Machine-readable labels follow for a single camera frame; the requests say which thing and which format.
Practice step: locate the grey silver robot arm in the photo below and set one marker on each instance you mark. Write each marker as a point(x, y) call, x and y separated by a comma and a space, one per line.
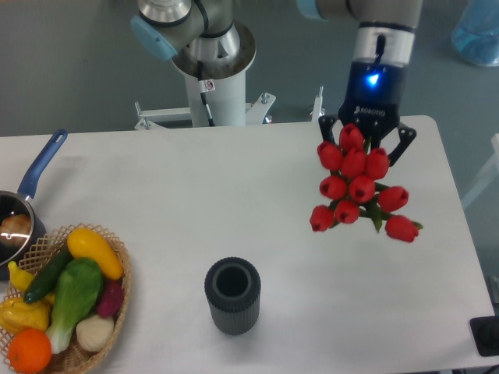
point(385, 34)

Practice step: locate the white metal frame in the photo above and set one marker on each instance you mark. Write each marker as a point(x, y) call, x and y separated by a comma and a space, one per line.
point(483, 178)

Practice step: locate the red tulip bouquet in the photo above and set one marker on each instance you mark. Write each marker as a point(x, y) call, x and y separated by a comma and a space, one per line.
point(354, 191)

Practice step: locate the green bok choy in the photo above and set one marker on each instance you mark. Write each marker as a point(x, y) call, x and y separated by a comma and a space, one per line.
point(76, 293)

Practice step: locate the yellow squash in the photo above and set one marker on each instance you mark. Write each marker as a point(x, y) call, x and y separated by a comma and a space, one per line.
point(85, 243)

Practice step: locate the blue handled saucepan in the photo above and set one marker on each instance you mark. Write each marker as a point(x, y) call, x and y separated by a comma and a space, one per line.
point(19, 202)

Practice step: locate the brown bread roll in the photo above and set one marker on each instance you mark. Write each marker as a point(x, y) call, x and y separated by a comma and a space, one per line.
point(15, 230)

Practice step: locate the dark green cucumber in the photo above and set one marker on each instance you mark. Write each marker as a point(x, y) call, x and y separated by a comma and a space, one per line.
point(47, 277)

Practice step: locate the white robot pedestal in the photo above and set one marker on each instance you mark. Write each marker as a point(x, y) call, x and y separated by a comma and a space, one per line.
point(214, 72)

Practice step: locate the orange fruit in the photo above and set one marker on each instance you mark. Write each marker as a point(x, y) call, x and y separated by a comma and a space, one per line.
point(30, 351)

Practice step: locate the purple red radish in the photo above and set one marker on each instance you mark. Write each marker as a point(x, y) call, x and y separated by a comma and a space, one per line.
point(111, 299)

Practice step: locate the yellow bell pepper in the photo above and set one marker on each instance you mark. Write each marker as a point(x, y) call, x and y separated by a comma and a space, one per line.
point(16, 315)

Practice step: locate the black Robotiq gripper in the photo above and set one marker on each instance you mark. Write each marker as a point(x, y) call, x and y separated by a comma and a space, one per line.
point(372, 100)

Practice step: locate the small yellow gourd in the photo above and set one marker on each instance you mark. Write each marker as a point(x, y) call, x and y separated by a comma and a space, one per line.
point(19, 280)

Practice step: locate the white garlic bulb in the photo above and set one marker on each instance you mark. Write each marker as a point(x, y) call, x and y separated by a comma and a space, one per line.
point(93, 333)

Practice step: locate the black device at edge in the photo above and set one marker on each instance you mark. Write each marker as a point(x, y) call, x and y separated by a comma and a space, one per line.
point(485, 334)

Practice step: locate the dark grey ribbed vase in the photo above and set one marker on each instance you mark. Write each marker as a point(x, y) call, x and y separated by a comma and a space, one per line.
point(232, 287)

